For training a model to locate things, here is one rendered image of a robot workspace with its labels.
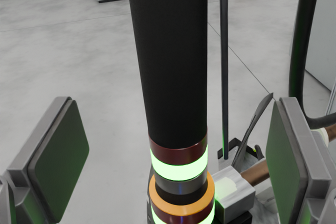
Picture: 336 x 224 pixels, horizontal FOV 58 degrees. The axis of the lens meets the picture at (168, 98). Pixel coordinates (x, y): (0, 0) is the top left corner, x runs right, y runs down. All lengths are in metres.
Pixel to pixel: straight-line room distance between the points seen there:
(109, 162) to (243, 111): 1.26
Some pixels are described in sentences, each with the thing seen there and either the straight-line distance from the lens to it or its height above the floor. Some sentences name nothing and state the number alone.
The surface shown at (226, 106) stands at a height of 1.64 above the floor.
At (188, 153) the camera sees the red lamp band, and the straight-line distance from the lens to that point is 0.16.
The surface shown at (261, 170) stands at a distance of 0.26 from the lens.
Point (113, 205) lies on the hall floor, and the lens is 2.18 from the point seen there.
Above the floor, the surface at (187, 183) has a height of 1.59.
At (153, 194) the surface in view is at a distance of 0.20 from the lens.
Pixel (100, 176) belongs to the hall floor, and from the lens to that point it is 2.36.
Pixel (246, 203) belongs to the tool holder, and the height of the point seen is 1.53.
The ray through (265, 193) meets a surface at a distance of 0.76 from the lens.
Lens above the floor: 1.74
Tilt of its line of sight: 35 degrees down
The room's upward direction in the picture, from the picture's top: 5 degrees counter-clockwise
